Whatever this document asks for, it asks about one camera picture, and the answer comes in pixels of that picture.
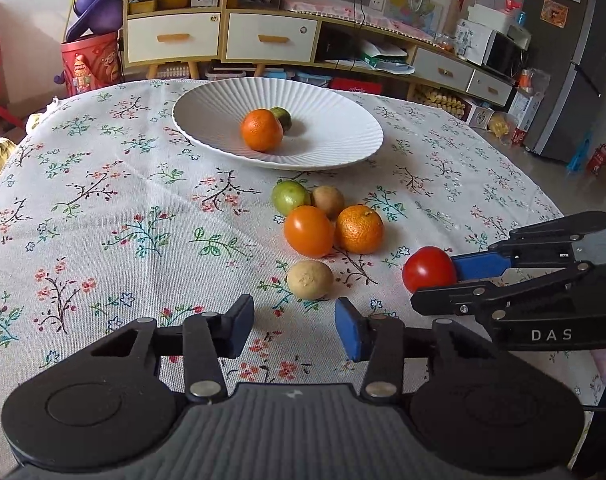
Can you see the wooden shelf cabinet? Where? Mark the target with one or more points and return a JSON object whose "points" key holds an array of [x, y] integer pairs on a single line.
{"points": [[223, 35]]}

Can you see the grey refrigerator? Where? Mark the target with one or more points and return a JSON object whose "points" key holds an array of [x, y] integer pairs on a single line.
{"points": [[568, 60]]}

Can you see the pink lace runner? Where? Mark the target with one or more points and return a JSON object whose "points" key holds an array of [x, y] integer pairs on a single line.
{"points": [[383, 24]]}

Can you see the red tomato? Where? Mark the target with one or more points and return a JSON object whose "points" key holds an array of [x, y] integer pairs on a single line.
{"points": [[427, 267]]}

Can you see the bumpy orange mandarin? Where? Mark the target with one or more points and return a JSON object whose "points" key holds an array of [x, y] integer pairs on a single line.
{"points": [[360, 230], [260, 131]]}

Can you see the white ribbed plate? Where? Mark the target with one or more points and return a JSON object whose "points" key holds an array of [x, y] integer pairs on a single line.
{"points": [[328, 120]]}

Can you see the white cardboard box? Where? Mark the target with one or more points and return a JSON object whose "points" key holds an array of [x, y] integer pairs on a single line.
{"points": [[490, 19]]}

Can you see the stack of papers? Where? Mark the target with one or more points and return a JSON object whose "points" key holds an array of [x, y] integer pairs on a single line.
{"points": [[385, 57]]}

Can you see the orange square sticker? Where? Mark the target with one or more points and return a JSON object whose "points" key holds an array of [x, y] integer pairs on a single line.
{"points": [[554, 13]]}

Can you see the smooth orange fruit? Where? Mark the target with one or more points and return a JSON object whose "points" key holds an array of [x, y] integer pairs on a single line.
{"points": [[308, 231]]}

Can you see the black microwave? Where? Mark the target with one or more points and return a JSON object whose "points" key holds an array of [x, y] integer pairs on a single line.
{"points": [[503, 55]]}

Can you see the red printed bucket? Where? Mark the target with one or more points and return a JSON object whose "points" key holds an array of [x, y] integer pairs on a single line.
{"points": [[90, 67]]}

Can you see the brown kiwi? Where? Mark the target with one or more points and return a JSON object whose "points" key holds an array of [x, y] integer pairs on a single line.
{"points": [[329, 201]]}

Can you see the light green lime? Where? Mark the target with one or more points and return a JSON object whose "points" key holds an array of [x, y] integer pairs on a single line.
{"points": [[289, 196]]}

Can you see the small dark green citrus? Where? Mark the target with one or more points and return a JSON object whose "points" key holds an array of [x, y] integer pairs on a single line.
{"points": [[283, 116]]}

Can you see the tan round fruit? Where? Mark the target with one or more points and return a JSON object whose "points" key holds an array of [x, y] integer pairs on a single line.
{"points": [[309, 280]]}

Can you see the floral tablecloth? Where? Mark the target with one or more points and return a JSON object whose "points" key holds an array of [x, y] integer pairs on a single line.
{"points": [[133, 220]]}

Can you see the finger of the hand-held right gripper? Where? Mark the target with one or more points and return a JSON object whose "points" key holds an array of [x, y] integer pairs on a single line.
{"points": [[480, 265], [453, 301]]}

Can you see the red paper bag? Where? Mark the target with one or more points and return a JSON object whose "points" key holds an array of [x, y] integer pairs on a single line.
{"points": [[598, 161]]}

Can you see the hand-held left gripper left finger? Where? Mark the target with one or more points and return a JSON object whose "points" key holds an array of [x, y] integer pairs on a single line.
{"points": [[240, 327]]}

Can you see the blue plastic storage box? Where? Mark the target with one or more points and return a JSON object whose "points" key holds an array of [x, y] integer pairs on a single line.
{"points": [[313, 80]]}

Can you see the flat red box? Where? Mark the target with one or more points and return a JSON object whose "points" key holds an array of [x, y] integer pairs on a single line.
{"points": [[350, 85]]}

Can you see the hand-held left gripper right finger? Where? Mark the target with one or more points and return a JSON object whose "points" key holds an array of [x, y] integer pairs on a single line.
{"points": [[349, 331]]}

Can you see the low wooden TV stand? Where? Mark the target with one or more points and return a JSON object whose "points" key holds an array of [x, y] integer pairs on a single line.
{"points": [[398, 40]]}

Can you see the map poster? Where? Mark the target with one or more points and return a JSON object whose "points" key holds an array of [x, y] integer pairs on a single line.
{"points": [[414, 7]]}

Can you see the purple toy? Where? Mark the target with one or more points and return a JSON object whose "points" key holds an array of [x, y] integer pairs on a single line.
{"points": [[100, 10]]}

